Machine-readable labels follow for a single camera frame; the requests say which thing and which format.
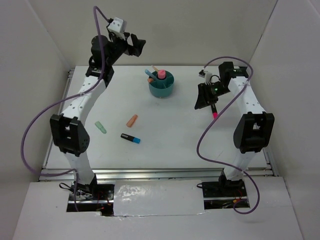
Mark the blue capped clear highlighter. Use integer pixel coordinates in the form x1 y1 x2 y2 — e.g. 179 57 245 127
145 69 158 81

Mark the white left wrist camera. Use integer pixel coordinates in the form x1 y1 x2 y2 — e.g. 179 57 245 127
107 17 127 40

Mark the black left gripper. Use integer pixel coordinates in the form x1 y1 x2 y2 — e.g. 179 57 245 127
106 32 145 67

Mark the black pink highlighter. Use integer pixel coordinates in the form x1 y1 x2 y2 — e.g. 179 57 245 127
210 104 218 119

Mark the white foil cover plate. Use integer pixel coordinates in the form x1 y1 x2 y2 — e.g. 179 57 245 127
113 180 205 217

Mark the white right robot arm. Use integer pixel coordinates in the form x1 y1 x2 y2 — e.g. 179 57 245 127
194 61 275 196

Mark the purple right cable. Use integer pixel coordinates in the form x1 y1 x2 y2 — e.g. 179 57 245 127
196 56 261 215

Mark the black blue highlighter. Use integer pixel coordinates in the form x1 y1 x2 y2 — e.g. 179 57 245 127
120 133 141 144

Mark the green highlighter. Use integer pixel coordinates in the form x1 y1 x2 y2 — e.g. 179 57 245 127
94 121 107 134

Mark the teal round organizer container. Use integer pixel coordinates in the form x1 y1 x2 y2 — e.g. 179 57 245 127
148 71 175 98

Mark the aluminium rail frame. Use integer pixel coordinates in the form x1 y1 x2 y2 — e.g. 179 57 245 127
38 66 278 182

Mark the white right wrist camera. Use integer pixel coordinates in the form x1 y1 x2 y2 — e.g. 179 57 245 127
198 69 213 84

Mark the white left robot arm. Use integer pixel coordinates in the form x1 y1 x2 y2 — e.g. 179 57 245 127
49 32 146 200

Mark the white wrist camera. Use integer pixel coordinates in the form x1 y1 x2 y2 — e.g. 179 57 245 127
198 69 213 84
107 17 127 40

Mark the purple cable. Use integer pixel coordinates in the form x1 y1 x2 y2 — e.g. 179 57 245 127
22 6 112 213
196 56 261 215

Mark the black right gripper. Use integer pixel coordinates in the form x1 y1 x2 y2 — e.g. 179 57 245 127
194 81 231 110

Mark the pink capped marker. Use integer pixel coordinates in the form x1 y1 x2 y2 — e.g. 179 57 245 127
157 69 166 80

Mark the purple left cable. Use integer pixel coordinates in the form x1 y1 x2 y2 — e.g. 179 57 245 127
22 6 112 213

